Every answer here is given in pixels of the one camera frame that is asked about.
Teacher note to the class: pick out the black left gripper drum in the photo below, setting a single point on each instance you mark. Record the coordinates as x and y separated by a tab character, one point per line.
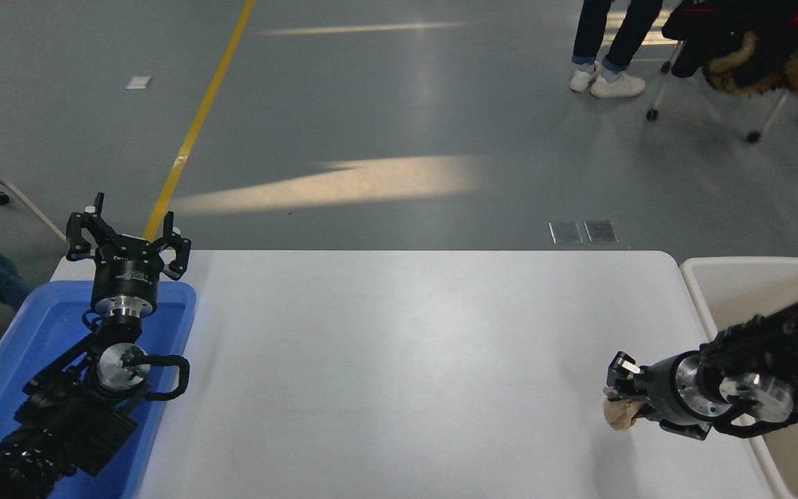
127	272

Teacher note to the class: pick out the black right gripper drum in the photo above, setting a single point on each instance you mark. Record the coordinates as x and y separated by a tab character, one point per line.
661	389

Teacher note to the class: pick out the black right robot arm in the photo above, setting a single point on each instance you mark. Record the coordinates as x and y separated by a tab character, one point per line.
787	339

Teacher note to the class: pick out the blue plastic tray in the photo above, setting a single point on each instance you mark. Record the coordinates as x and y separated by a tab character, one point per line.
32	333

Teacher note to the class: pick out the large pale bin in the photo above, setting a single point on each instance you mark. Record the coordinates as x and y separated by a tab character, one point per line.
731	291

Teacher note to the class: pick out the silver floor plate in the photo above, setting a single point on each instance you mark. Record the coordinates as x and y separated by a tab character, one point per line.
600	231
566	233

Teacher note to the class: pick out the metal-legged wheeled chair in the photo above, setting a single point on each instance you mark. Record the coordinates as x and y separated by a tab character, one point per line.
769	118

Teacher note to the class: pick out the standing person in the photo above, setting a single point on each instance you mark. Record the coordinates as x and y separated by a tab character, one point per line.
621	34

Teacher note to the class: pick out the dark coat with fur trim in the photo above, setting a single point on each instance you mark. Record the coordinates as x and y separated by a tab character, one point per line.
759	41

